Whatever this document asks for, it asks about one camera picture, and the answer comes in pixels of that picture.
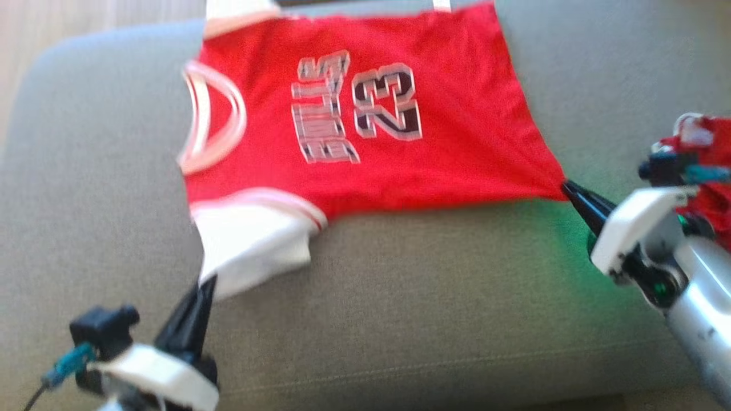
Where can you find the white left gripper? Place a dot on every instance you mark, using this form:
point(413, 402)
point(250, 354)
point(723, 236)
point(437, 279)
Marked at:
point(154, 377)

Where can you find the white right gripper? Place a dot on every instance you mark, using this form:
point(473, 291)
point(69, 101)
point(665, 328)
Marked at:
point(634, 228)

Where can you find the red shorts with white band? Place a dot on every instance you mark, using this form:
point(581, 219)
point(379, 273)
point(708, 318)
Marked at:
point(711, 148)

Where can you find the red basketball jersey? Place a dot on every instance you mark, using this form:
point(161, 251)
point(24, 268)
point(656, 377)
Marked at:
point(445, 148)

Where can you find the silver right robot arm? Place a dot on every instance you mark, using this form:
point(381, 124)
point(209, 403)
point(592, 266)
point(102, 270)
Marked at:
point(702, 319)

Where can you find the grey fabric couch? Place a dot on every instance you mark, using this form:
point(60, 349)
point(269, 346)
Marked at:
point(400, 314)

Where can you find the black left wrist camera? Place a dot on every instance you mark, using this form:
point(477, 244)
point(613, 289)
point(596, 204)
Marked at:
point(105, 331)

